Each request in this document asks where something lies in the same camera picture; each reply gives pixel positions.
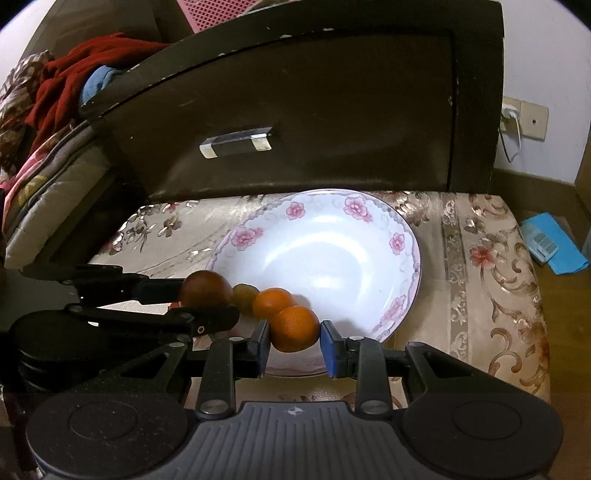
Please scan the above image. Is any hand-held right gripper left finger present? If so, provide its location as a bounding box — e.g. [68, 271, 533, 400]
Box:
[99, 318, 271, 415]

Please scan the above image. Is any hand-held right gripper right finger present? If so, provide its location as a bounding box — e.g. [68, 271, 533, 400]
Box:
[320, 320, 469, 415]

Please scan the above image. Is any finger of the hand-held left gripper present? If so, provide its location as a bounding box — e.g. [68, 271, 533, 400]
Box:
[22, 263, 186, 306]
[68, 302, 242, 346]

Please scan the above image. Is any dark red round fruit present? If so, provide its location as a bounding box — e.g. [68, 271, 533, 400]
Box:
[179, 270, 234, 309]

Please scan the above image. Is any orange mandarin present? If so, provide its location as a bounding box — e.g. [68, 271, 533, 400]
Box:
[252, 287, 299, 324]
[270, 305, 321, 353]

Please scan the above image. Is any small yellow-green fruit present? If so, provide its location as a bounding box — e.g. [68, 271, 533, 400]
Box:
[232, 283, 260, 318]

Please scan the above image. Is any white floral plate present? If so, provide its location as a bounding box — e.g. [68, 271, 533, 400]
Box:
[204, 188, 422, 377]

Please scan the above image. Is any floral quilted mattress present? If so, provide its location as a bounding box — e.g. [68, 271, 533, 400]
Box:
[0, 117, 114, 269]

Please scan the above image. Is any beige floral table cover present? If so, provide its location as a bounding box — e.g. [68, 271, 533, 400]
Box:
[87, 188, 553, 404]

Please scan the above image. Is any blue cloth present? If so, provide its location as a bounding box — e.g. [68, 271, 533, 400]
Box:
[78, 66, 127, 106]

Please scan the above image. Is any red cloth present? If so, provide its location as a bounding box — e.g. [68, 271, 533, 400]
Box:
[25, 32, 169, 144]

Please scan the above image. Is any brown patterned blanket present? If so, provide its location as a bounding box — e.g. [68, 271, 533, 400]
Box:
[0, 50, 56, 174]

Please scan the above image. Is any blue packet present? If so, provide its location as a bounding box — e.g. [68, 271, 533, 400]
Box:
[519, 212, 590, 276]

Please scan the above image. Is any dark wooden nightstand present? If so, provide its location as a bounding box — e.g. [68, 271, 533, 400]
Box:
[79, 0, 505, 205]

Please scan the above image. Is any pink perforated basket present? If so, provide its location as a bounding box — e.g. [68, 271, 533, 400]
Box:
[187, 0, 282, 35]

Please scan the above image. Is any metal drawer handle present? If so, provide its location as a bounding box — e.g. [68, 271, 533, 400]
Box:
[199, 128, 273, 160]

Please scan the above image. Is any white cable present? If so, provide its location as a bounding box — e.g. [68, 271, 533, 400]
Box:
[499, 107, 523, 164]

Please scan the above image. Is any wall socket with plug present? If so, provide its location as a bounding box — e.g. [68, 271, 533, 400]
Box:
[500, 97, 549, 141]

